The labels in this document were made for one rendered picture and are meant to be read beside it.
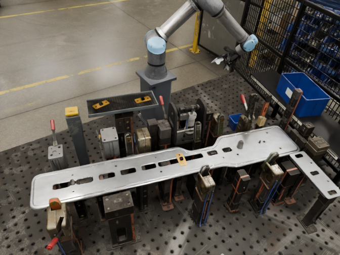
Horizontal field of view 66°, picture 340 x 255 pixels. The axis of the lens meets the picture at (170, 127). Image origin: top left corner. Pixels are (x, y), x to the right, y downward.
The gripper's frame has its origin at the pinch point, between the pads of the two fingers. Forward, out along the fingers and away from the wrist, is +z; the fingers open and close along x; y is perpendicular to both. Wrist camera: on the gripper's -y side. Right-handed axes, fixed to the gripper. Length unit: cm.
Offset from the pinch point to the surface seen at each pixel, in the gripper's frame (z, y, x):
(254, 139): -18, 78, -15
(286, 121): -29, 64, 12
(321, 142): -44, 87, 5
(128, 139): 14, 77, -78
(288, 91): -38, 47, 11
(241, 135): -14, 75, -20
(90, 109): 23, 59, -94
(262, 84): -22.9, 28.8, 14.0
